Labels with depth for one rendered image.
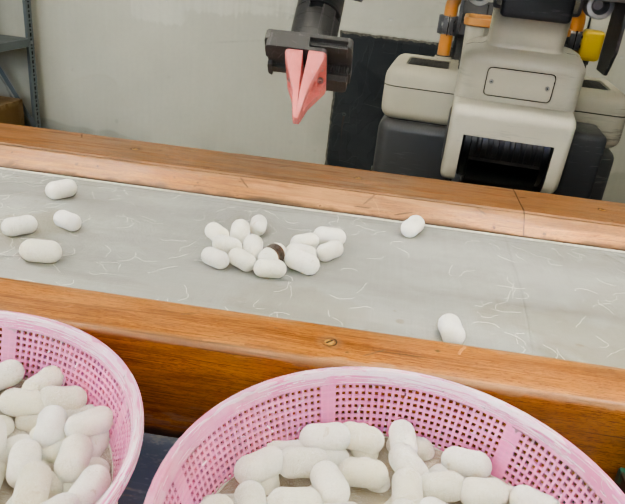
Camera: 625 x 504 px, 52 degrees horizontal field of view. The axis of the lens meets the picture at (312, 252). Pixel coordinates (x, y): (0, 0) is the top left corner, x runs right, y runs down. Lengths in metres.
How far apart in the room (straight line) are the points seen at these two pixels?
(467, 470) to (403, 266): 0.29
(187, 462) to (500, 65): 1.01
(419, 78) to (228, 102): 1.48
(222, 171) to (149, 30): 2.16
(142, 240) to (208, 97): 2.24
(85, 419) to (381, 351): 0.21
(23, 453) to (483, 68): 1.03
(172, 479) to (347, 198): 0.50
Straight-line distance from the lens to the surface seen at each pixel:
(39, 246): 0.65
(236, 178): 0.82
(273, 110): 2.83
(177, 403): 0.52
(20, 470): 0.43
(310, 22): 0.80
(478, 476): 0.45
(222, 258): 0.63
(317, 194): 0.81
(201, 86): 2.91
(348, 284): 0.63
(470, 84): 1.27
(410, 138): 1.56
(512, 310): 0.64
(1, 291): 0.56
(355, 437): 0.45
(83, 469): 0.43
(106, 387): 0.47
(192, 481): 0.41
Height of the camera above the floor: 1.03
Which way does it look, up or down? 25 degrees down
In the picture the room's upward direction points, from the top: 6 degrees clockwise
